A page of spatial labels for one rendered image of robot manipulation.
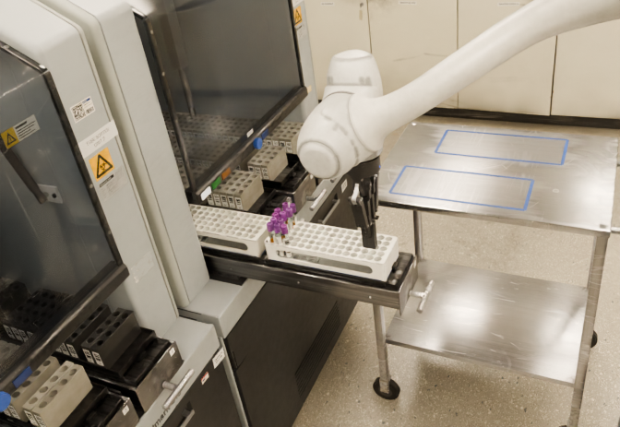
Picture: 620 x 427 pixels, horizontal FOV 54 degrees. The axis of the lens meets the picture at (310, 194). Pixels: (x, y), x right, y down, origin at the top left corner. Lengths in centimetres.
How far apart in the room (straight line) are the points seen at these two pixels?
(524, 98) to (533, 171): 195
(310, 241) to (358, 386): 91
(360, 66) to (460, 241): 176
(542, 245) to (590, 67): 114
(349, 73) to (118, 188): 50
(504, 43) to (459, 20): 251
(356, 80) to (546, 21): 33
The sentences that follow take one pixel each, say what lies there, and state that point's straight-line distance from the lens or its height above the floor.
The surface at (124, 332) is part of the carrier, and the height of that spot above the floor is 86.
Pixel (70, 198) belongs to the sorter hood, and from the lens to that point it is 115.
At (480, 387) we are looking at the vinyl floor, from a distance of 222.
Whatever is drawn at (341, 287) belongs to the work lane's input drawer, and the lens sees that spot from 139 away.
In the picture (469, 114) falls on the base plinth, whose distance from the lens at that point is 380.
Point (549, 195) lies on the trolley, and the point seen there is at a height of 82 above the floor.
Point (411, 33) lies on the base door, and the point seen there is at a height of 53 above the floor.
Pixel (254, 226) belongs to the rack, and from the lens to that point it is 150.
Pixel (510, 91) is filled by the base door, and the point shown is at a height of 21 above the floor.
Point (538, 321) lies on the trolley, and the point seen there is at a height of 28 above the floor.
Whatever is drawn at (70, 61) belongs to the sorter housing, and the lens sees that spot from 115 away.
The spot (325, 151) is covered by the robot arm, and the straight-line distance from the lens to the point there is 97.
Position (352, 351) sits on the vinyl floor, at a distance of 233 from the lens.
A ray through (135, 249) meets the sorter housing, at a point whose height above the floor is 99.
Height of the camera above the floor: 171
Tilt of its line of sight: 32 degrees down
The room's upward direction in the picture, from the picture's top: 9 degrees counter-clockwise
